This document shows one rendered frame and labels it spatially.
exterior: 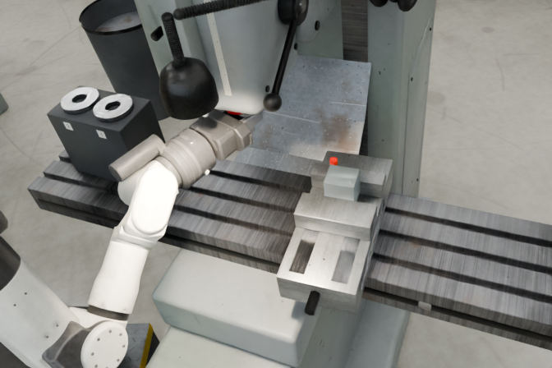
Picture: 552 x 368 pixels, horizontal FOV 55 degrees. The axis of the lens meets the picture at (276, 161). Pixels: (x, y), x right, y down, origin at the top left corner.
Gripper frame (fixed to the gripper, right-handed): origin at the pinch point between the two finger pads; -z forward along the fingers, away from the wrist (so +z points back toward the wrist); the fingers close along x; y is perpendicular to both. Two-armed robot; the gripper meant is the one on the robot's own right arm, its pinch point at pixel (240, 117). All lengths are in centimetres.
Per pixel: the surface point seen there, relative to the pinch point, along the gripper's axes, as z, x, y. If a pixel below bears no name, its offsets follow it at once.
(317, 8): -17.1, -6.8, -16.4
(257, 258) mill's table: 9.4, -7.7, 28.9
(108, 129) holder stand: 13.5, 29.1, 7.0
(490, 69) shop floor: -214, 29, 121
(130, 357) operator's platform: 34, 33, 84
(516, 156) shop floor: -153, -12, 122
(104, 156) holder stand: 14.9, 34.2, 16.7
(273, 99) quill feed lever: 5.7, -15.7, -13.9
